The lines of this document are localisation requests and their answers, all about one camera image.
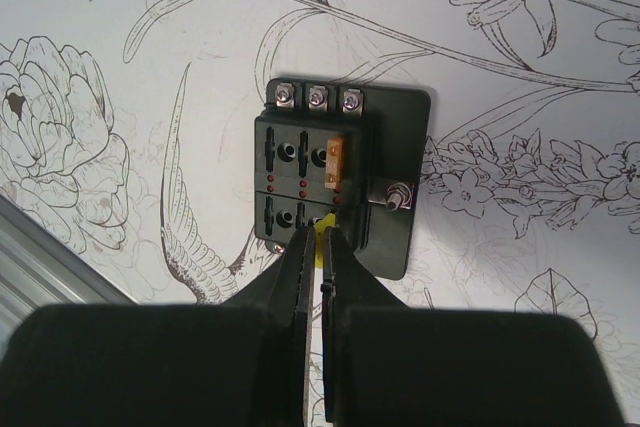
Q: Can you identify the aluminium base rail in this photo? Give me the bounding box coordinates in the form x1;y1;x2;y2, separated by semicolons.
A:
1;198;135;343

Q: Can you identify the orange blade fuse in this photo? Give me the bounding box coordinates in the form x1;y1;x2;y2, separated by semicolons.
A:
325;137;345;190

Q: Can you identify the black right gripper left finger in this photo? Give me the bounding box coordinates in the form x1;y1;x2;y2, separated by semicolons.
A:
222;224;317;336

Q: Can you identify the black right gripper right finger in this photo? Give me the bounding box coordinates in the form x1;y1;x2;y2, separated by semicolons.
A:
320;227;406;335

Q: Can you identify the black fuse box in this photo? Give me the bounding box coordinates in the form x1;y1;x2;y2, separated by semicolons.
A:
254;77;431;280

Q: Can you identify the yellow blade fuse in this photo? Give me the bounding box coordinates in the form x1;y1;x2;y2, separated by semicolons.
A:
314;212;336;269

